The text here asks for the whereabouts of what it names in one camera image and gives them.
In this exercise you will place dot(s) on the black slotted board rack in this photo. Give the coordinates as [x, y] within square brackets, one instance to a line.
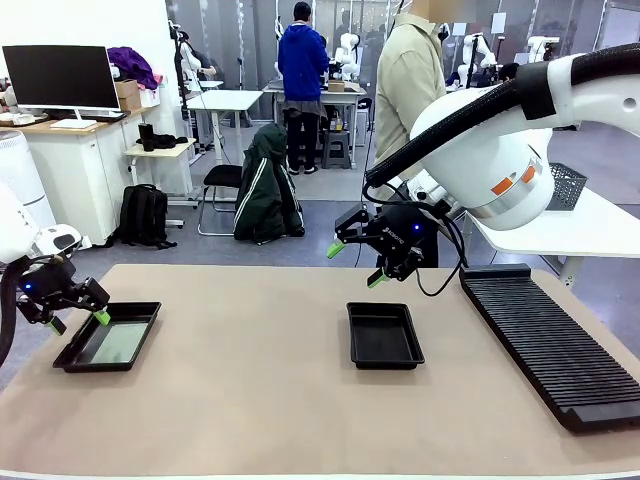
[550, 350]

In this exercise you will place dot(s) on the grey plastic stool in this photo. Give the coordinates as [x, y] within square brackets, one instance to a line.
[336, 147]

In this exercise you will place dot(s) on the white paper sign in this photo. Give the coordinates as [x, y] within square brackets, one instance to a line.
[498, 23]

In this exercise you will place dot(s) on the black cloth bundle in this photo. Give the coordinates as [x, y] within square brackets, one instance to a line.
[167, 141]

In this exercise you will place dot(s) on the person in beige shirt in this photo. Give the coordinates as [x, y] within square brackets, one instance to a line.
[405, 90]

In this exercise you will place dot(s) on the white cabinet wooden top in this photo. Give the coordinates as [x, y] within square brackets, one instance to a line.
[75, 165]

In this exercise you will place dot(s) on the white rounded table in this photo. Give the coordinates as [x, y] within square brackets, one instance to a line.
[575, 235]

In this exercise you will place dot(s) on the small wooden side table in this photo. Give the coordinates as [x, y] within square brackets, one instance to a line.
[160, 152]

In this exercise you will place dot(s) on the dark green striped jacket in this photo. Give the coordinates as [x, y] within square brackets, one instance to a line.
[267, 190]

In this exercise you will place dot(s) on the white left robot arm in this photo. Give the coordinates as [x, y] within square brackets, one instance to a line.
[15, 225]

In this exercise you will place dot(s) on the black computer monitor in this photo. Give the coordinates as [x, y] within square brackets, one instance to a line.
[60, 75]

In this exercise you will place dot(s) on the black tumbler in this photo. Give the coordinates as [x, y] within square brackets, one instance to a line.
[146, 137]

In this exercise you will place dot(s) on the purple cloth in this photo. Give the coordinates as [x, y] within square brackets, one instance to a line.
[132, 65]

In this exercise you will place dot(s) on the green circuit board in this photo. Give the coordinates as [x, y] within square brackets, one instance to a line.
[120, 342]

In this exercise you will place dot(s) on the seated person black cap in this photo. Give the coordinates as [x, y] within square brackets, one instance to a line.
[197, 62]

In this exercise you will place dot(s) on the small cardboard box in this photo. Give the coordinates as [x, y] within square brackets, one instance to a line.
[336, 86]

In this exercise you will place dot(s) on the black office chair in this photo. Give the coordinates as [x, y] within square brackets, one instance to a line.
[222, 175]

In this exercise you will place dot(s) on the black backpack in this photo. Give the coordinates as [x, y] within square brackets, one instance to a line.
[145, 215]

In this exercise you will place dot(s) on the black ESD tray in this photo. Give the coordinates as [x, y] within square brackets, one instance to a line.
[382, 336]
[145, 312]

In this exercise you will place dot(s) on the white desk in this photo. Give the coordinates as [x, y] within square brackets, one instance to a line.
[225, 99]

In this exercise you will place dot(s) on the brown cardboard box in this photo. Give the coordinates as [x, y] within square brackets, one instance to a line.
[127, 95]

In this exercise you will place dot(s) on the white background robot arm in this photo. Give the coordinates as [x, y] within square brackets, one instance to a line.
[539, 46]
[472, 55]
[189, 62]
[346, 55]

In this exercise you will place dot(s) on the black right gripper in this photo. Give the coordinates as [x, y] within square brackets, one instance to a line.
[405, 232]

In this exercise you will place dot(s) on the grey mesh basket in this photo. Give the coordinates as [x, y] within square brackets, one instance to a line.
[567, 185]

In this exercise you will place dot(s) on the white air purifier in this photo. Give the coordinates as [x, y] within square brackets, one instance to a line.
[20, 165]

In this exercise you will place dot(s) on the grey workbench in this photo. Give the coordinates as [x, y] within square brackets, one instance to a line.
[345, 95]

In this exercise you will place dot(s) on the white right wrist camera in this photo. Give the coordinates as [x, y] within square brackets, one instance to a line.
[425, 192]

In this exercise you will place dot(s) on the person in blue hoodie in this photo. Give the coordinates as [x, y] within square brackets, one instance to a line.
[302, 65]

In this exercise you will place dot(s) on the white keyboard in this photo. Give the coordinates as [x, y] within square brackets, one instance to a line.
[72, 123]

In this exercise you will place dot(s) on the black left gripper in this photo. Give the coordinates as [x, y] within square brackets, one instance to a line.
[42, 287]

